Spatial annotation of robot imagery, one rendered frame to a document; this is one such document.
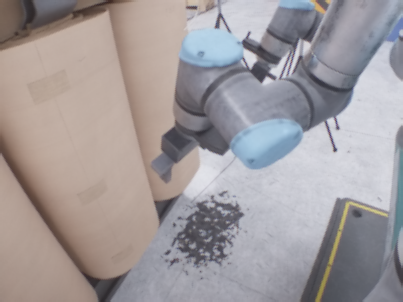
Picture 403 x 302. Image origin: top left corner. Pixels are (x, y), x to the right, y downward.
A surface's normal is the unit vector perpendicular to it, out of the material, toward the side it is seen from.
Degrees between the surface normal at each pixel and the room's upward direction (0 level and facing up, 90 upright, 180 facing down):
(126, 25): 90
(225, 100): 50
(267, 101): 21
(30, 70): 90
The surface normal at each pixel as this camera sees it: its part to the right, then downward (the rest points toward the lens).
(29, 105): 0.40, 0.54
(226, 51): 0.12, -0.58
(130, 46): 0.12, 0.61
